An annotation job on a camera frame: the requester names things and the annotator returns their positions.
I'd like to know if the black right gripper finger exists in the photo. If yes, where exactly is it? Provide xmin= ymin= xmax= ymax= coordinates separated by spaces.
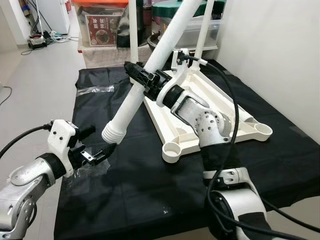
xmin=123 ymin=61 xmax=156 ymax=88

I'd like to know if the white plastic table top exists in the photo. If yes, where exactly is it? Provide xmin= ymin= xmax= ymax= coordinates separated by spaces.
xmin=142 ymin=50 xmax=273 ymax=166

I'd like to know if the clear tape cross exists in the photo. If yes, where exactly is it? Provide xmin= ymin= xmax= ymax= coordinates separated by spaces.
xmin=62 ymin=155 xmax=113 ymax=191

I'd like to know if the beige cloth covered stand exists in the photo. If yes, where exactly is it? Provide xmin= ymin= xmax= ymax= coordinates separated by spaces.
xmin=80 ymin=45 xmax=156 ymax=68

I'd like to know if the black glossy bag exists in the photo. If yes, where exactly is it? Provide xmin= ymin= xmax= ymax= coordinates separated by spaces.
xmin=117 ymin=0 xmax=153 ymax=48

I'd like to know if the black tablecloth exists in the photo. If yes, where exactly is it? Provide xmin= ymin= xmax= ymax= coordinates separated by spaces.
xmin=52 ymin=60 xmax=320 ymax=240

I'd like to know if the red printed carton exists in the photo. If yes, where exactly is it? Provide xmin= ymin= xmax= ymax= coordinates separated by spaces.
xmin=86 ymin=14 xmax=123 ymax=47

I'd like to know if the clear plastic storage container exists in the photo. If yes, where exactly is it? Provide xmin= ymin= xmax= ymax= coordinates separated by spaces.
xmin=160 ymin=17 xmax=223 ymax=51

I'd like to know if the dark green pot lid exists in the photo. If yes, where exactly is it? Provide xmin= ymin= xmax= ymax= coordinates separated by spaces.
xmin=152 ymin=0 xmax=226 ymax=18

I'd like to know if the white refrigerator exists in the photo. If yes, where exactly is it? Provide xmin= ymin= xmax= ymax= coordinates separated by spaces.
xmin=37 ymin=0 xmax=71 ymax=35

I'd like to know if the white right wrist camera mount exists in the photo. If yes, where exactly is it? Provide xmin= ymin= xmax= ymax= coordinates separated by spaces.
xmin=156 ymin=49 xmax=193 ymax=108

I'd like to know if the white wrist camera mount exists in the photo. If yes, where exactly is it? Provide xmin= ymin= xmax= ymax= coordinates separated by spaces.
xmin=156 ymin=49 xmax=193 ymax=108
xmin=47 ymin=119 xmax=80 ymax=178

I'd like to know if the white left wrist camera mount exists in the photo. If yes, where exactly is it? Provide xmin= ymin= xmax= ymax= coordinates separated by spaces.
xmin=47 ymin=119 xmax=80 ymax=178

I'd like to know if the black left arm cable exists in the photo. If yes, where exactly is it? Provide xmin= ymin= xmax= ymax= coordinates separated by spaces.
xmin=0 ymin=124 xmax=53 ymax=161

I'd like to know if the black floor cable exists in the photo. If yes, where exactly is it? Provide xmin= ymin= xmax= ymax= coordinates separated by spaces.
xmin=0 ymin=86 xmax=13 ymax=106

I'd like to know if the power strip with cables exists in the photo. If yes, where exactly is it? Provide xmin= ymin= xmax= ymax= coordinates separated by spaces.
xmin=27 ymin=30 xmax=66 ymax=50

